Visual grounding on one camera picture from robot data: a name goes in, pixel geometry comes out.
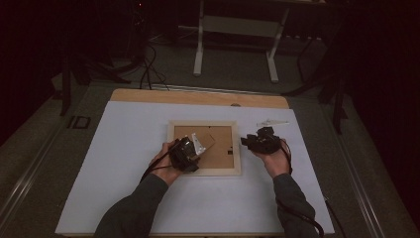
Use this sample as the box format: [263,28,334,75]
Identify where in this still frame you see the person's right hand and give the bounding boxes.
[253,139,292,179]

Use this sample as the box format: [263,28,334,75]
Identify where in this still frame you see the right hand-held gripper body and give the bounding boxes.
[249,118,290,156]

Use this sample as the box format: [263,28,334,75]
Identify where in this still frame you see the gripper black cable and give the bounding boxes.
[140,138,182,183]
[276,138,348,238]

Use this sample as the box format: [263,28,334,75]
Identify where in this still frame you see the white metal stand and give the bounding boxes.
[192,0,291,83]

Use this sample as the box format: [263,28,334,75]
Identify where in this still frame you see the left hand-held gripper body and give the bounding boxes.
[167,132,208,175]

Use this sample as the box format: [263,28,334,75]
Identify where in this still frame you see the black metal stand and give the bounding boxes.
[281,33,350,136]
[52,53,132,117]

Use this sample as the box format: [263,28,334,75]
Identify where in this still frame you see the black floor bracket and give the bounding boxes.
[67,115,92,130]

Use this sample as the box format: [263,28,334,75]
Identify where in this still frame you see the black floor cables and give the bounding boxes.
[138,41,170,91]

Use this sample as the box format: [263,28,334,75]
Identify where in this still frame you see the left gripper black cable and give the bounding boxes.
[140,138,182,183]

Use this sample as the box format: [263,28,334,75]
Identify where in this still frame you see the metal strip behind table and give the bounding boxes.
[150,83,285,97]

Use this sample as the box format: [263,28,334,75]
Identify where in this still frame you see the light wooden picture frame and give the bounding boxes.
[166,119,242,177]

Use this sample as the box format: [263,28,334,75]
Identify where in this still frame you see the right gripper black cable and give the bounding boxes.
[276,138,348,238]

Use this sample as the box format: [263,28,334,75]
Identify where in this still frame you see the person's left hand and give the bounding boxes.
[149,138,184,186]

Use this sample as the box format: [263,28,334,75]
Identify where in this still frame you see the dark equipment rack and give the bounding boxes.
[127,0,152,65]

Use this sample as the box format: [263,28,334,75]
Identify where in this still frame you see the white table sheet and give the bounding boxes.
[54,100,335,236]

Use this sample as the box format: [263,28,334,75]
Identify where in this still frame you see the metal floor rail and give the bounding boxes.
[325,105,388,238]
[0,127,64,226]

